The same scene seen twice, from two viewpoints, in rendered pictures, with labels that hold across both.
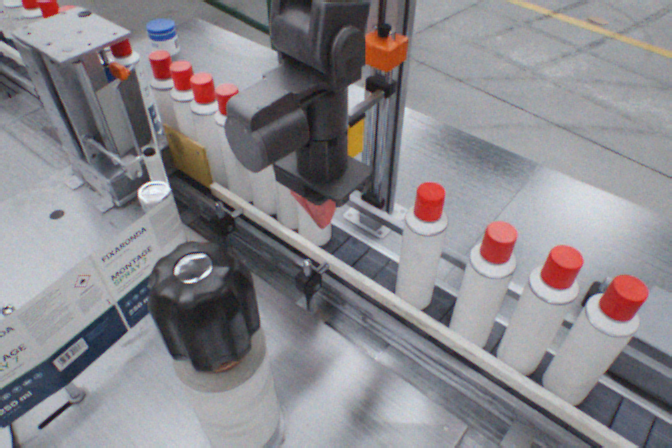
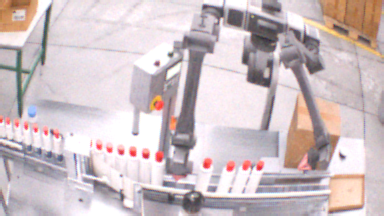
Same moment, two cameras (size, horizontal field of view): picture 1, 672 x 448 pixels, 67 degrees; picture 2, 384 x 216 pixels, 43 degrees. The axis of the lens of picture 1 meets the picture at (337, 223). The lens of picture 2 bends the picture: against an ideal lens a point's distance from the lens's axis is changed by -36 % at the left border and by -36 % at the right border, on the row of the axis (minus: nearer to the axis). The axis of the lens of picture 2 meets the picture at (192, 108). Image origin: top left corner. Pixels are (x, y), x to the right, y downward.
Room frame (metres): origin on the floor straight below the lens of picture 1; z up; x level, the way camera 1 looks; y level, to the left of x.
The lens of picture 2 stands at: (-0.90, 1.26, 3.09)
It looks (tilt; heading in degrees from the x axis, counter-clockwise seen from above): 43 degrees down; 317
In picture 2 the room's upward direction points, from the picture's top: 10 degrees clockwise
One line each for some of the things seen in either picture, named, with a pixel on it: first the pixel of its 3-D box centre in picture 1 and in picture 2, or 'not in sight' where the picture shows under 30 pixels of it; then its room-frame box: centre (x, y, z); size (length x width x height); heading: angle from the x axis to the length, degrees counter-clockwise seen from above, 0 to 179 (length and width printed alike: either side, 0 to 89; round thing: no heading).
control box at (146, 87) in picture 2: not in sight; (155, 77); (0.64, 0.02, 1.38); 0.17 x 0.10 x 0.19; 106
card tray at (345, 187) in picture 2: not in sight; (348, 191); (-0.12, -0.78, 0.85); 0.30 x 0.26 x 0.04; 51
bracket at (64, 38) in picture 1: (71, 33); (77, 144); (0.70, 0.38, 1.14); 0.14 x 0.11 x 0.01; 51
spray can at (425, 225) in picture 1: (421, 250); (204, 176); (0.43, -0.11, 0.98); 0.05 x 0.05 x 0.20
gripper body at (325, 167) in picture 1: (321, 151); (179, 162); (0.45, 0.02, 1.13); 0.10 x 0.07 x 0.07; 50
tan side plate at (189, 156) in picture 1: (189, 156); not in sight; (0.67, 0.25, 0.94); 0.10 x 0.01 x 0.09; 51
